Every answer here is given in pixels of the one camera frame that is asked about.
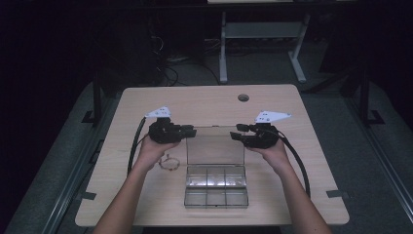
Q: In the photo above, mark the person's right hand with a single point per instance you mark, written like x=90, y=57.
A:
x=276, y=156

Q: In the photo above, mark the person's left hand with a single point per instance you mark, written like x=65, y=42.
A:
x=149, y=154

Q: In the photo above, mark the clear plastic compartment box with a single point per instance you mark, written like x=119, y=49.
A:
x=216, y=195

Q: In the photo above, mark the grey tape strip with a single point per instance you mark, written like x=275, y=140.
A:
x=88, y=196
x=336, y=194

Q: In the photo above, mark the black metal stand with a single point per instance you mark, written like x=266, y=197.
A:
x=97, y=97
x=365, y=97

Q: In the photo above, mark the grey metal floor rail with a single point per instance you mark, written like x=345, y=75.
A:
x=69, y=182
x=389, y=175

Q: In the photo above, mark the white metal desk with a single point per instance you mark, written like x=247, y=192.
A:
x=259, y=30

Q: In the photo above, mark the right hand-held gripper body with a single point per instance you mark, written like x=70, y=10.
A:
x=264, y=138

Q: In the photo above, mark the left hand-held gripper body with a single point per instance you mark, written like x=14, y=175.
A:
x=164, y=131

